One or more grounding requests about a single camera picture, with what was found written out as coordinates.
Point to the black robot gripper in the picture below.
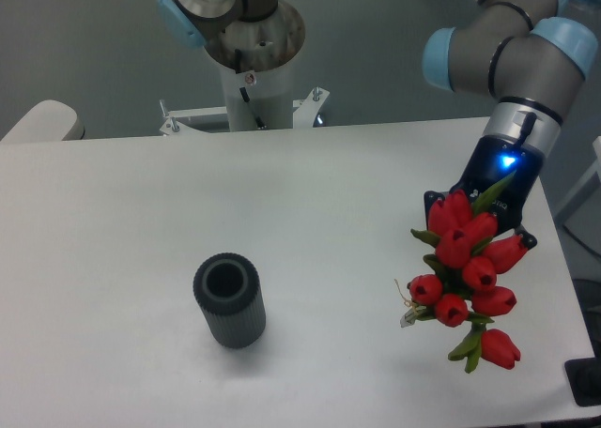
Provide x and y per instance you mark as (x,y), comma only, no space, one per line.
(507,173)

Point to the black device at table edge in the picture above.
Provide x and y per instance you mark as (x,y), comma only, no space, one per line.
(584,380)

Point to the dark grey ribbed vase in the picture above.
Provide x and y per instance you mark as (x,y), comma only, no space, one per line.
(227,289)

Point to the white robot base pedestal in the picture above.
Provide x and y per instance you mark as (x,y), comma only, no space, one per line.
(254,44)

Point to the red tulip bouquet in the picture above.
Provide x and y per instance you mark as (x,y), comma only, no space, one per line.
(462,286)

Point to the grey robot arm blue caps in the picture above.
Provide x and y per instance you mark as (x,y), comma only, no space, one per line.
(523,53)

